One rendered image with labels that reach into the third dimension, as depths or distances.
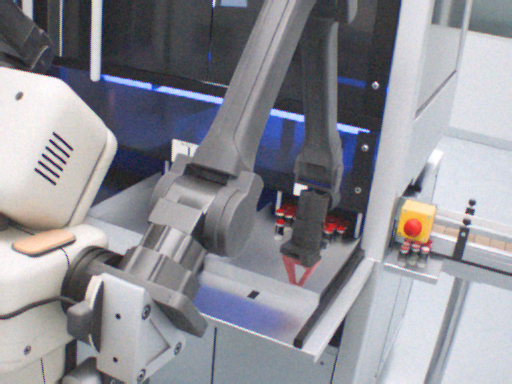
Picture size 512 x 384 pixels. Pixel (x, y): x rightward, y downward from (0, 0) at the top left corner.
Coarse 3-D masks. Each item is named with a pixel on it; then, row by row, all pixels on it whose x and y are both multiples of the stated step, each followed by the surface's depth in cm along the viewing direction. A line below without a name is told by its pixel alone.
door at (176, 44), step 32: (128, 0) 142; (160, 0) 138; (192, 0) 135; (64, 32) 154; (128, 32) 145; (160, 32) 141; (192, 32) 137; (128, 64) 148; (160, 64) 144; (192, 64) 140
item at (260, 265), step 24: (264, 216) 148; (264, 240) 138; (360, 240) 137; (216, 264) 121; (240, 264) 127; (264, 264) 128; (336, 264) 131; (264, 288) 118; (288, 288) 115; (312, 288) 120
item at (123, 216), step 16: (160, 176) 163; (128, 192) 150; (144, 192) 157; (96, 208) 139; (112, 208) 146; (128, 208) 147; (144, 208) 148; (96, 224) 133; (112, 224) 131; (128, 224) 139; (144, 224) 140; (128, 240) 130
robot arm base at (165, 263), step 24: (144, 240) 61; (168, 240) 59; (192, 240) 60; (96, 264) 58; (120, 264) 60; (144, 264) 57; (168, 264) 58; (192, 264) 60; (144, 288) 56; (168, 288) 57; (192, 288) 59; (168, 312) 57; (192, 312) 56
